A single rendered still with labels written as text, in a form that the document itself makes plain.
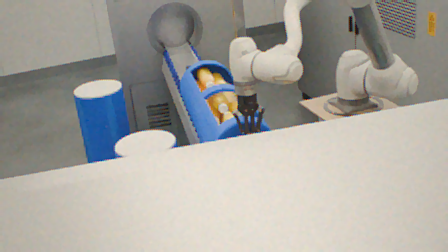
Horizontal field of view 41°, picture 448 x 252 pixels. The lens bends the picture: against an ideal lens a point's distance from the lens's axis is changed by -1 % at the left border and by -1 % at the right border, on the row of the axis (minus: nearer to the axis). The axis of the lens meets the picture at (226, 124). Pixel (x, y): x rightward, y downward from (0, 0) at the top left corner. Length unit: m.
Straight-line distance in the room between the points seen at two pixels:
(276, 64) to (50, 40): 5.51
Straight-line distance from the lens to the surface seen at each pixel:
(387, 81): 2.80
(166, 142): 2.76
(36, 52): 7.45
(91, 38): 7.47
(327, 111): 3.00
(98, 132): 3.58
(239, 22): 3.76
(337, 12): 4.92
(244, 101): 2.27
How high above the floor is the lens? 2.18
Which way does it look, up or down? 23 degrees down
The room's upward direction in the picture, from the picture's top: 6 degrees counter-clockwise
